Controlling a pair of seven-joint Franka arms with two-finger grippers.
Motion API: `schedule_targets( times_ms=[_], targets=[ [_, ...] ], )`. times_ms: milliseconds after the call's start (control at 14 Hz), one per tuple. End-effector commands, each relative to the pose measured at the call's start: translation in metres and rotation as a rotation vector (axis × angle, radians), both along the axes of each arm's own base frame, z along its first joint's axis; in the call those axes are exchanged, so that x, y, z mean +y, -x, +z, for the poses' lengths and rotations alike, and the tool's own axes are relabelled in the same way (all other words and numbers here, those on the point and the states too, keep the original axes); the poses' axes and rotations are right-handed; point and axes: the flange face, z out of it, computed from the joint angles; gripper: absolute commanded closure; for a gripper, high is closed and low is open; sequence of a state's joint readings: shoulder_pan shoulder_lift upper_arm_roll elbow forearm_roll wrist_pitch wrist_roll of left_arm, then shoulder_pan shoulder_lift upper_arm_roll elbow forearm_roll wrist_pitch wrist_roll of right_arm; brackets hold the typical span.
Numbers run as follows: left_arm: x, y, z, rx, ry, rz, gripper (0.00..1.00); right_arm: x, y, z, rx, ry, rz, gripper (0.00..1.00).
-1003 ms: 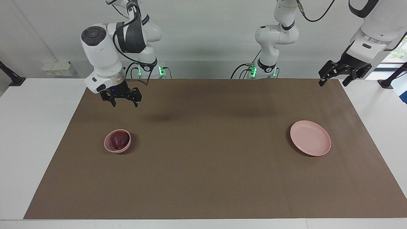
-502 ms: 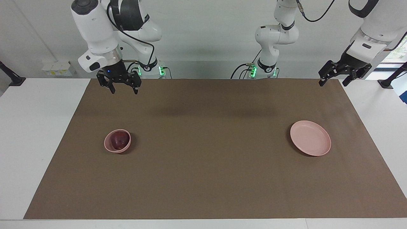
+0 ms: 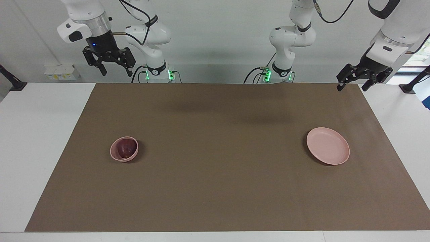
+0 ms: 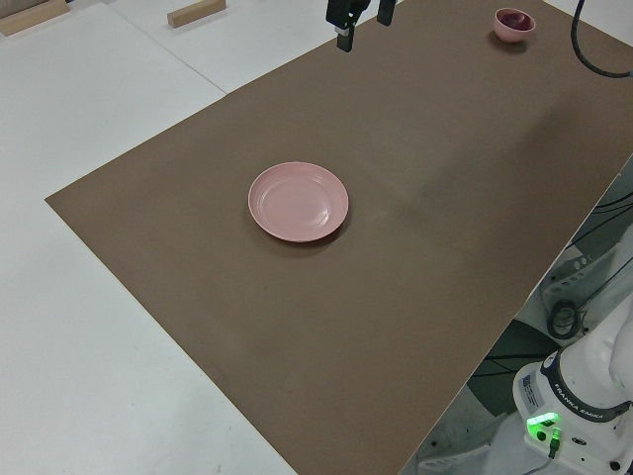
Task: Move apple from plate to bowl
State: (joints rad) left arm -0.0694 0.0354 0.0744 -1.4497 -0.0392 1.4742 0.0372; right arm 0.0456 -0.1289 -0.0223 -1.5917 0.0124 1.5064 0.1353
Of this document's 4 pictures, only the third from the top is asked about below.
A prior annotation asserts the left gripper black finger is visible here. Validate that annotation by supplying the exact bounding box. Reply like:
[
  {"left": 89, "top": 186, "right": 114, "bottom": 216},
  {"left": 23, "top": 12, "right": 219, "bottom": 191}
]
[
  {"left": 361, "top": 67, "right": 393, "bottom": 92},
  {"left": 337, "top": 63, "right": 365, "bottom": 92}
]

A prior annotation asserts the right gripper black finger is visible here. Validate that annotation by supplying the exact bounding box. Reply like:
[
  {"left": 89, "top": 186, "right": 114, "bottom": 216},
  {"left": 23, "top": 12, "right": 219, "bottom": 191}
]
[
  {"left": 82, "top": 46, "right": 108, "bottom": 76},
  {"left": 116, "top": 47, "right": 136, "bottom": 78}
]

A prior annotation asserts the dark red apple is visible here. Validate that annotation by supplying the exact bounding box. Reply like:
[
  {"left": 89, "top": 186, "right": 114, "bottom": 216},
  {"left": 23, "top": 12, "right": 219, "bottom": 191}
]
[{"left": 116, "top": 139, "right": 137, "bottom": 159}]

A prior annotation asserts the pink plate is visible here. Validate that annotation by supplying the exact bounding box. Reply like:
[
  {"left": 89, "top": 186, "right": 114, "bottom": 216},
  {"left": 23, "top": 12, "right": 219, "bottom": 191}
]
[{"left": 306, "top": 127, "right": 350, "bottom": 165}]

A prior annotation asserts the pink bowl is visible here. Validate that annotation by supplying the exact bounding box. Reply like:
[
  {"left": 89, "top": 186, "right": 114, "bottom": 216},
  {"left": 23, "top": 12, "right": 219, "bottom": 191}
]
[{"left": 110, "top": 136, "right": 139, "bottom": 163}]

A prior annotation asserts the white power strip box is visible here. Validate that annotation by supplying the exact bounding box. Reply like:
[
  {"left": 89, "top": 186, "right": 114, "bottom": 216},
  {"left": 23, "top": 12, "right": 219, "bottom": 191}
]
[{"left": 44, "top": 64, "right": 80, "bottom": 81}]

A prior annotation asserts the bright window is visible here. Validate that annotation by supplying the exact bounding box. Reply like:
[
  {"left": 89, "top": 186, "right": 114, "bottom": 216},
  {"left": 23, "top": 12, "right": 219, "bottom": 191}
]
[{"left": 396, "top": 34, "right": 430, "bottom": 75}]

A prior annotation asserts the brown table mat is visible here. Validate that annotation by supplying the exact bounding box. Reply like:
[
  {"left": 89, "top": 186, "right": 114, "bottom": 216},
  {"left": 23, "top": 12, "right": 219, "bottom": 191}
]
[{"left": 25, "top": 83, "right": 430, "bottom": 232}]

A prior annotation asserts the black camera stand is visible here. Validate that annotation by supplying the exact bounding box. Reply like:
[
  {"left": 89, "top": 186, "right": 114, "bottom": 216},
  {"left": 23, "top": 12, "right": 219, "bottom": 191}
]
[
  {"left": 0, "top": 64, "right": 28, "bottom": 92},
  {"left": 399, "top": 66, "right": 430, "bottom": 94}
]

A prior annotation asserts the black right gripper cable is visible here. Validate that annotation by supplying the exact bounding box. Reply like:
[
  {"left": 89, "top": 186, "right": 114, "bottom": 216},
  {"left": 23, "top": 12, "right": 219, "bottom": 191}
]
[{"left": 111, "top": 0, "right": 159, "bottom": 46}]

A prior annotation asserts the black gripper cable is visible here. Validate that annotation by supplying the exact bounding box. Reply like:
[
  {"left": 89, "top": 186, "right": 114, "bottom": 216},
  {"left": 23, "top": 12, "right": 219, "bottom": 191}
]
[
  {"left": 111, "top": 0, "right": 159, "bottom": 46},
  {"left": 314, "top": 0, "right": 430, "bottom": 54}
]

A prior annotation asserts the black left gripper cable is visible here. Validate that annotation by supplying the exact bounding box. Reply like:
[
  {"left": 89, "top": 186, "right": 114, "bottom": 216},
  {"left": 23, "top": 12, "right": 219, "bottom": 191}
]
[{"left": 314, "top": 0, "right": 430, "bottom": 54}]

